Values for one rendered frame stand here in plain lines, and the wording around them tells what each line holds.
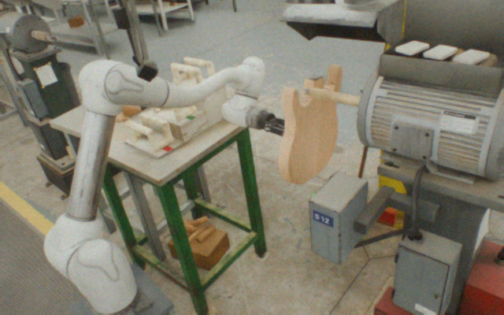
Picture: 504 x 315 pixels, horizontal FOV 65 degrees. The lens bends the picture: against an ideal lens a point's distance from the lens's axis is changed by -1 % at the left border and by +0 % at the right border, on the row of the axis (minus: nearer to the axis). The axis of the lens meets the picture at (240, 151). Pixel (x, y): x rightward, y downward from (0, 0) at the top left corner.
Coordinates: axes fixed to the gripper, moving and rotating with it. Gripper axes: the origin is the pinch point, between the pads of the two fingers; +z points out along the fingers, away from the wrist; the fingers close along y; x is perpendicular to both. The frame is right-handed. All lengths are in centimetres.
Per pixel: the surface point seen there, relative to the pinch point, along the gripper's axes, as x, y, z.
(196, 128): -10, 7, -54
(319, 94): 19.3, 9.8, 10.7
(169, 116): -5, 12, -67
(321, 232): -9, 39, 31
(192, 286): -83, 28, -43
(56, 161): -80, 8, -223
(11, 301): -121, 82, -148
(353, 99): 19.7, 9.7, 22.6
